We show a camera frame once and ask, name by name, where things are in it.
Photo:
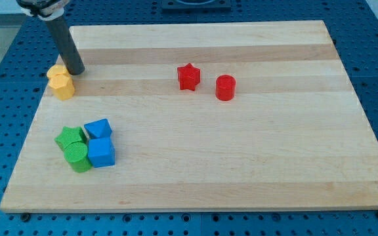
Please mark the yellow hexagon block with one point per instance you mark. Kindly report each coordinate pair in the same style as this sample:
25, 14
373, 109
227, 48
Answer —
62, 87

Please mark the red cylinder block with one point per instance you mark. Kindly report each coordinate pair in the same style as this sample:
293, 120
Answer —
225, 87

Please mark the red star block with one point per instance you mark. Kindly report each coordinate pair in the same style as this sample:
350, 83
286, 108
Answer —
188, 77

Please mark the wooden board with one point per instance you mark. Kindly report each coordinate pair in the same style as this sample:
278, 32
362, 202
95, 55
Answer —
293, 138

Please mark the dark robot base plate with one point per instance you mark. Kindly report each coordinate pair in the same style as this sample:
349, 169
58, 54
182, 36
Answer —
196, 4

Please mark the yellow pentagon block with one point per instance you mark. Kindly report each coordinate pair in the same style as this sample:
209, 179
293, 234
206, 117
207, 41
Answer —
57, 69

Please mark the blue cube block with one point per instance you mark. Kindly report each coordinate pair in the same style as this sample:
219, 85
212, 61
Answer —
101, 152

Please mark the blue triangle block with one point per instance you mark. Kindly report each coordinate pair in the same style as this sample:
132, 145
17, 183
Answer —
98, 129

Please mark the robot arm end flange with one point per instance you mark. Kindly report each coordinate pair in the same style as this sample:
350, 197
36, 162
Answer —
45, 10

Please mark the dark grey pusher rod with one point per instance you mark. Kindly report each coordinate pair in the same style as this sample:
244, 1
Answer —
65, 44

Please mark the green cylinder block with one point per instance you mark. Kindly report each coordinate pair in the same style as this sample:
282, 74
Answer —
76, 154

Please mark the green star block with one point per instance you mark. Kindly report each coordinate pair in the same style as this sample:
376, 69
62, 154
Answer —
70, 135

